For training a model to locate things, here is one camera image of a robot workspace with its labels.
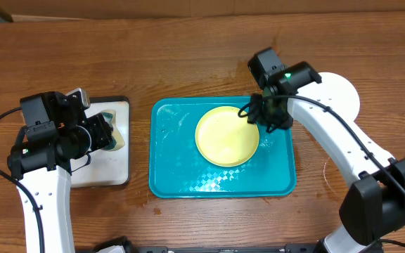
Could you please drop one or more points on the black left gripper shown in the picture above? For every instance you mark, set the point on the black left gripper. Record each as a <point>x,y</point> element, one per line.
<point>103,129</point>

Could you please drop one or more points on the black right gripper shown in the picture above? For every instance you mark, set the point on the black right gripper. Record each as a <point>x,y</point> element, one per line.
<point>258,117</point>

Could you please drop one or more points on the green yellow sponge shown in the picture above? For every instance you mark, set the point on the green yellow sponge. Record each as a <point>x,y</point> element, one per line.
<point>117,141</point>

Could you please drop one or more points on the yellow plate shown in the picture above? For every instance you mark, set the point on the yellow plate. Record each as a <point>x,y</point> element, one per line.
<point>224,137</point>

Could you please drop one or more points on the white plate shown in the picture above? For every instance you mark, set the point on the white plate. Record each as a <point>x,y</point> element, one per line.
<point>334,91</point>

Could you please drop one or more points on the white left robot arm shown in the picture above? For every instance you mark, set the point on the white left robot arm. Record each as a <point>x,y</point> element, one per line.
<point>50,187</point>

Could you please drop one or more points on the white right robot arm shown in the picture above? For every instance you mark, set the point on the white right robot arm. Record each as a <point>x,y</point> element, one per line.
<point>375,202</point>

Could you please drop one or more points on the black tray with soapy water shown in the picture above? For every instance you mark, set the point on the black tray with soapy water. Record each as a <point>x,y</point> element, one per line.
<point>102,167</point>

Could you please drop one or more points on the teal plastic tray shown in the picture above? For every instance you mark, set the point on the teal plastic tray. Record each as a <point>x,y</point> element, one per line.
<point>178,170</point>

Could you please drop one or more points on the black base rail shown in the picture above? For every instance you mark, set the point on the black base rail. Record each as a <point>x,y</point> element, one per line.
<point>123,245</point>

